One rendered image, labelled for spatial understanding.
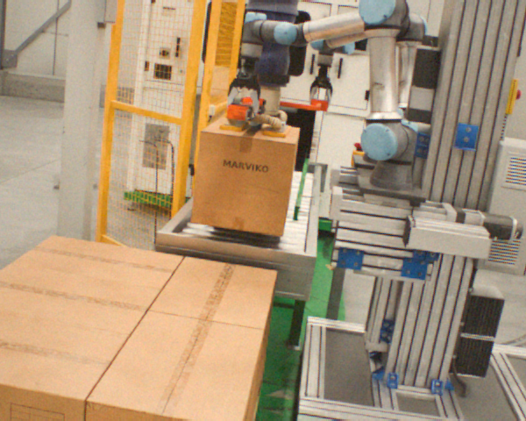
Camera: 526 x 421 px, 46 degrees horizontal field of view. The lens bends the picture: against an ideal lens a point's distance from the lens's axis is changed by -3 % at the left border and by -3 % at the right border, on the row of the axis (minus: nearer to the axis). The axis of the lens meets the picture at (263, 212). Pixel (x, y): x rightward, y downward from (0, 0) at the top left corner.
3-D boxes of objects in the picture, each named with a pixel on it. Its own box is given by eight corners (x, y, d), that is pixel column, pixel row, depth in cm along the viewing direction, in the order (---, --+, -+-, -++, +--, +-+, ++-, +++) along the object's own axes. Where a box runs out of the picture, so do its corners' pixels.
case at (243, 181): (212, 194, 334) (221, 117, 324) (288, 204, 332) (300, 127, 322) (190, 223, 276) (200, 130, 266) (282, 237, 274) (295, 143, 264)
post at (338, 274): (323, 330, 350) (352, 149, 325) (335, 331, 349) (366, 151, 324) (322, 335, 343) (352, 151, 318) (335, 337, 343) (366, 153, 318)
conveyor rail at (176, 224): (230, 176, 511) (232, 153, 506) (236, 177, 510) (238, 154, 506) (153, 273, 287) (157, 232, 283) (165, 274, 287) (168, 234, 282)
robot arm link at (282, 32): (303, 24, 224) (277, 21, 229) (287, 21, 215) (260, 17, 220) (300, 46, 226) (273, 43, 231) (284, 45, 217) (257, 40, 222)
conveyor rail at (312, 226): (311, 189, 506) (315, 165, 502) (317, 189, 506) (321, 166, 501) (298, 296, 283) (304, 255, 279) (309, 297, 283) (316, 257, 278)
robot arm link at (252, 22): (260, 13, 220) (241, 10, 224) (256, 45, 222) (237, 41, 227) (273, 16, 226) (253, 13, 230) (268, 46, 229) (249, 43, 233)
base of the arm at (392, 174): (409, 184, 229) (414, 157, 226) (415, 193, 214) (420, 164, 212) (367, 178, 230) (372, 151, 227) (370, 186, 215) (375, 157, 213)
